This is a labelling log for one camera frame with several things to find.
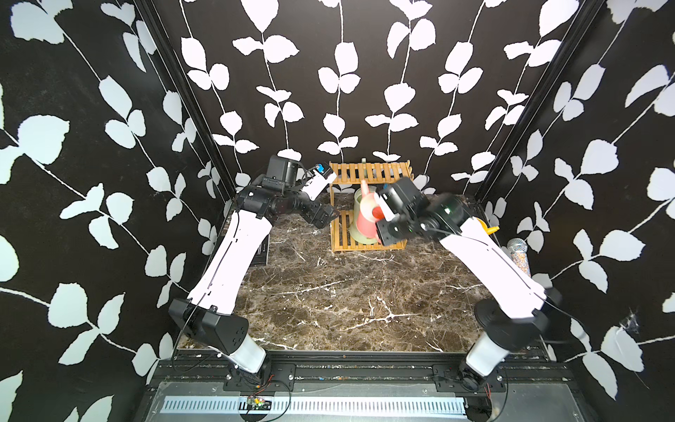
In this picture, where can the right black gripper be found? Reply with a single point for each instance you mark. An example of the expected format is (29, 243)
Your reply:
(382, 230)

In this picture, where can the small circuit board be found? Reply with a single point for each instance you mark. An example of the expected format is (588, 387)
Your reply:
(257, 404)

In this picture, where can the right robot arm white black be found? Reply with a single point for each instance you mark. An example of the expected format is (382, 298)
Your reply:
(513, 317)

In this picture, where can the green watering can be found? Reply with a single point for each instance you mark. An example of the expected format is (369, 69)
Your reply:
(362, 229)

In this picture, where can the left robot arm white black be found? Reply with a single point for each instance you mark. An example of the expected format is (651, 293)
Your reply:
(206, 314)

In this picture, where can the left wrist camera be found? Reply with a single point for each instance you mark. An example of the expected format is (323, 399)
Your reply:
(317, 179)

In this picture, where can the wooden slatted shelf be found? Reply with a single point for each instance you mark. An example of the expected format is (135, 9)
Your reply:
(376, 175)

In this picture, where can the pink watering can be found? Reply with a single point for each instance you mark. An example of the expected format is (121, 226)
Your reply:
(367, 212)

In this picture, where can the sprinkles bottle silver cap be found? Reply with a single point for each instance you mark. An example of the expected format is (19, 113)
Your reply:
(517, 248)

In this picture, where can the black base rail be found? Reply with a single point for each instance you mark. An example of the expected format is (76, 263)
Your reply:
(288, 369)

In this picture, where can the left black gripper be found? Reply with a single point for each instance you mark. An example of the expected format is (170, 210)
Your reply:
(324, 217)

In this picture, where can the yellow watering can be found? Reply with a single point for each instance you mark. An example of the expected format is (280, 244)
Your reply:
(488, 229)

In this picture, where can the white perforated strip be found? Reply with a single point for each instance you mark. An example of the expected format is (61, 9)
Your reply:
(416, 407)

